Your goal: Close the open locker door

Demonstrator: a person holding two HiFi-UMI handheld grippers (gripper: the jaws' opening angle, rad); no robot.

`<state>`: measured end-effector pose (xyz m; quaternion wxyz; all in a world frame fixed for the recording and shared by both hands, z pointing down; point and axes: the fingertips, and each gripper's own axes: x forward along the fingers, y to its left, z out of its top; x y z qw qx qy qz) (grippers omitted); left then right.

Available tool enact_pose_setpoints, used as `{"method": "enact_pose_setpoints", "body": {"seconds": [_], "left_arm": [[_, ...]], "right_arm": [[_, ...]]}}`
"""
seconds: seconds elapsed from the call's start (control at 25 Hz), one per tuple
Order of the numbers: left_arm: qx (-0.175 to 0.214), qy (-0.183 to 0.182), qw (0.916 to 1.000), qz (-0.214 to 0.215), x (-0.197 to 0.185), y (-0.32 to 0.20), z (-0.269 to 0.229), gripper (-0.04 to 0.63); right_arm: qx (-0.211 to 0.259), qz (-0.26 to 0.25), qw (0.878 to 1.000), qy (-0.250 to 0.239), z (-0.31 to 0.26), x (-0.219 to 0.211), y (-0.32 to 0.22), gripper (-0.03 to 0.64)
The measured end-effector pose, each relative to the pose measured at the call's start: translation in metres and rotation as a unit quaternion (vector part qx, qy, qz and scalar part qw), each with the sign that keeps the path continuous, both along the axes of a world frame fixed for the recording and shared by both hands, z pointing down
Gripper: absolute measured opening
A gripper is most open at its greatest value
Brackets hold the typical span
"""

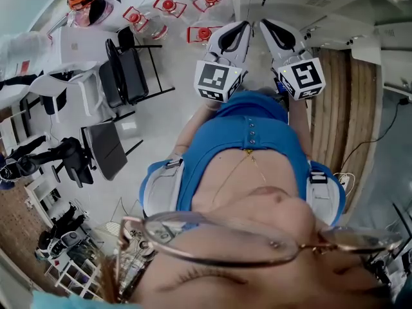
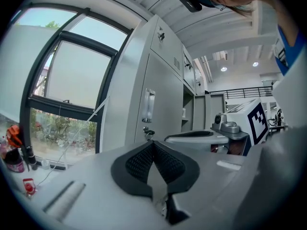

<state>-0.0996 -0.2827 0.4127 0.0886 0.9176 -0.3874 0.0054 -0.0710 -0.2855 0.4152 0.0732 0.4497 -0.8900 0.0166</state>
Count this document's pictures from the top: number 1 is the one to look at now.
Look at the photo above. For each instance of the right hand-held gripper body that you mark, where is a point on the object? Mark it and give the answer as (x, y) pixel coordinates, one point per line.
(304, 76)

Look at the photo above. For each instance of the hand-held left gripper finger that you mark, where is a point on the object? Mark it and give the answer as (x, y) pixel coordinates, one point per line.
(214, 43)
(245, 48)

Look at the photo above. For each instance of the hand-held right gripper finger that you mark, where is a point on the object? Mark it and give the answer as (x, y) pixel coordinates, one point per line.
(297, 43)
(273, 50)

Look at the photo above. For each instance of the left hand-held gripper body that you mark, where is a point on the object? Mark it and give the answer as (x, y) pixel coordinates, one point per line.
(212, 79)

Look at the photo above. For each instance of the grey metal locker cabinet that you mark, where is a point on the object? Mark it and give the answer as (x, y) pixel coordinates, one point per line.
(338, 11)

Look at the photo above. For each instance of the person's right forearm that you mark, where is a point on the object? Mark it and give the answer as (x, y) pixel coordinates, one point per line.
(299, 124)

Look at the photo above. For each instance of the person's left forearm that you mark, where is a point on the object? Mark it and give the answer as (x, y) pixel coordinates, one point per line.
(193, 124)

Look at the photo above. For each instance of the black device with blue screen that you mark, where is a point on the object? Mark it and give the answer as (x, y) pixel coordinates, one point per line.
(277, 87)

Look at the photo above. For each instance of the person's blue shirt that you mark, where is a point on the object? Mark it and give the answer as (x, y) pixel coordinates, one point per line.
(251, 114)

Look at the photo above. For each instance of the wooden plank platform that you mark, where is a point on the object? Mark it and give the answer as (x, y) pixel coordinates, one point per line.
(347, 108)

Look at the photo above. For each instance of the black folding chair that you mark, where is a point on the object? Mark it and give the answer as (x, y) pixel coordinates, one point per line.
(107, 150)
(132, 76)

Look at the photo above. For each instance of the pink translucent container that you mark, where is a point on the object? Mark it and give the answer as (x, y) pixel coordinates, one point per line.
(96, 13)

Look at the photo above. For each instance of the person's face and neck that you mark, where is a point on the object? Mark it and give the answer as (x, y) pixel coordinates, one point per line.
(273, 204)

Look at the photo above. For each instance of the white plastic chair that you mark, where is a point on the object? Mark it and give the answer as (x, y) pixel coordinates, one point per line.
(54, 82)

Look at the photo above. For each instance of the thin-rimmed glasses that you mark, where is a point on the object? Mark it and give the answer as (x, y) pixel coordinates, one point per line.
(225, 237)

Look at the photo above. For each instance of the black office chair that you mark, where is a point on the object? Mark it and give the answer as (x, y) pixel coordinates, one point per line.
(77, 163)

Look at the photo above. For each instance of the plastic-wrapped white bundle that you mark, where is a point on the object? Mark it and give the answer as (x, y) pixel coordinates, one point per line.
(22, 56)

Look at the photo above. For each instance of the small white shelf unit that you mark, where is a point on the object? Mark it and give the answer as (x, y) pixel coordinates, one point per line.
(38, 192)

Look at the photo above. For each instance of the white metal rack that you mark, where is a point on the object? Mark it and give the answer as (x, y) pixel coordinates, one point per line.
(77, 278)

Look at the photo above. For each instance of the teal head cover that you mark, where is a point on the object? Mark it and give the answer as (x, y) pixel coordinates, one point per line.
(80, 301)

